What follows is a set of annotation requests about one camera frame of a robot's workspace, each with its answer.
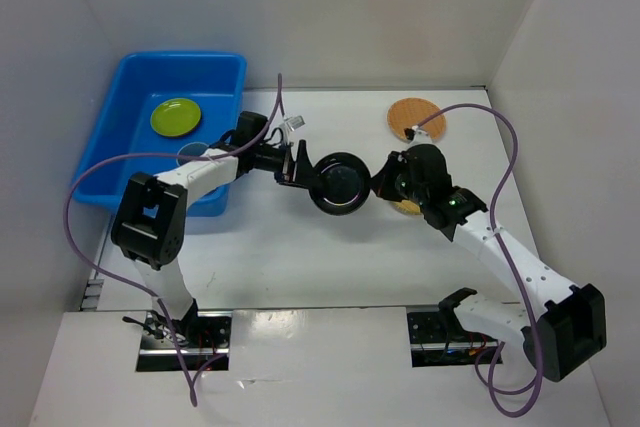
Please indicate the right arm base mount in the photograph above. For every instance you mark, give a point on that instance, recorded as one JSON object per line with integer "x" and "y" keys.
{"x": 433, "y": 344}

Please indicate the green-rimmed bamboo tray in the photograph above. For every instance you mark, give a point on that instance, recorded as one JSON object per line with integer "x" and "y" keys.
{"x": 406, "y": 207}

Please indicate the brown woven bamboo tray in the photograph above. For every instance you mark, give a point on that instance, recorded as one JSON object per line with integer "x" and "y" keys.
{"x": 407, "y": 112}

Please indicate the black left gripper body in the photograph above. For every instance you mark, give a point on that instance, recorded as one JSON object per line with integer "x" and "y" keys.
{"x": 273, "y": 159}

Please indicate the green plastic plate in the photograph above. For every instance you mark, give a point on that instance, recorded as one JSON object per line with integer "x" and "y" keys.
{"x": 176, "y": 117}

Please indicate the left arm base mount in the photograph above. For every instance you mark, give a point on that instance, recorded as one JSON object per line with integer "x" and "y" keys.
{"x": 208, "y": 348}

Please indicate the pink plastic cup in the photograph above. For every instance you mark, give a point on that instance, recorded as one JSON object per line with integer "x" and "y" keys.
{"x": 216, "y": 192}

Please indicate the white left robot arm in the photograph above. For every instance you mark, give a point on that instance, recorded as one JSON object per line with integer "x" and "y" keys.
{"x": 150, "y": 223}

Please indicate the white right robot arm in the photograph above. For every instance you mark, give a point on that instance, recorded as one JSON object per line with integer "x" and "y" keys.
{"x": 560, "y": 326}

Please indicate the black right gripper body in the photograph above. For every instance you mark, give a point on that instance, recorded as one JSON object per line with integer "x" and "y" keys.
{"x": 404, "y": 187}

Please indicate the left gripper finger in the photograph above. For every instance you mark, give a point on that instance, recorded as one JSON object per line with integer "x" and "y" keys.
{"x": 304, "y": 171}
{"x": 306, "y": 182}

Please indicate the black plastic plate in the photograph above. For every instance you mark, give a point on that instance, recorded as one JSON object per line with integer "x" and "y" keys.
{"x": 344, "y": 184}

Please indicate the blue plastic bin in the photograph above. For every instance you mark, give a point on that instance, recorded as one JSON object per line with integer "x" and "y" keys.
{"x": 142, "y": 81}

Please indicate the blue plastic cup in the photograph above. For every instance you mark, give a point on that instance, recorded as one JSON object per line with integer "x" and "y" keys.
{"x": 193, "y": 149}

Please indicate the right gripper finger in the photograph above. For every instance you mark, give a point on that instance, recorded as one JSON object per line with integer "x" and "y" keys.
{"x": 384, "y": 187}
{"x": 388, "y": 169}

